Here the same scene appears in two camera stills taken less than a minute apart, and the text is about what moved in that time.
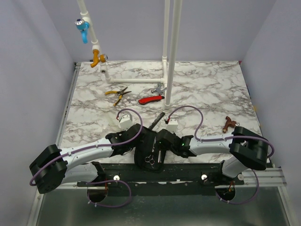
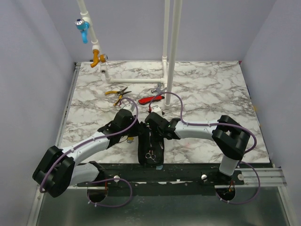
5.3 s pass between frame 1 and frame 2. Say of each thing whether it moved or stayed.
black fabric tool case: moved
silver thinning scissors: moved
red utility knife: stayed
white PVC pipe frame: stayed
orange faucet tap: stayed
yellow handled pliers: stayed
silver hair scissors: moved
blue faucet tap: stayed
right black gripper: moved
